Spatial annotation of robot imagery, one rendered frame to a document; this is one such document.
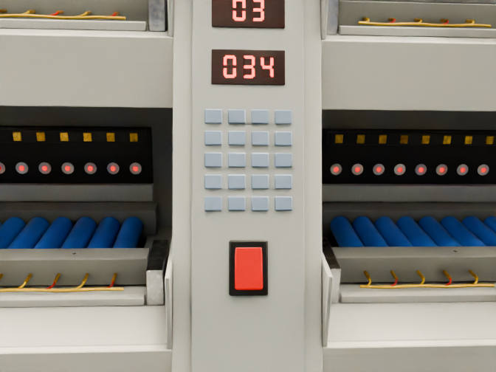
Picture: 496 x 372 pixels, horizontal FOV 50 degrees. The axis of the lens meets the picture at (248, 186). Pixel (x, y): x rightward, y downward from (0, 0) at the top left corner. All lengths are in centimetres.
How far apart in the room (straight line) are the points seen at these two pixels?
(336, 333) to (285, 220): 8
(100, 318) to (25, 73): 17
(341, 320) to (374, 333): 2
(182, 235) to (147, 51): 12
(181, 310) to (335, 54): 19
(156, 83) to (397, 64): 16
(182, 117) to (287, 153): 7
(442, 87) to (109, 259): 26
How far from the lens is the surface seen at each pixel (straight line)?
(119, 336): 36
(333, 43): 36
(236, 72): 34
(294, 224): 33
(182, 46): 35
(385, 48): 37
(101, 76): 36
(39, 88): 37
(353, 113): 56
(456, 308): 42
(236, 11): 35
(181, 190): 33
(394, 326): 38
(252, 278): 33
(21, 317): 40
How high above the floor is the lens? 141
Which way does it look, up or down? 2 degrees up
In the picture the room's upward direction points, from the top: straight up
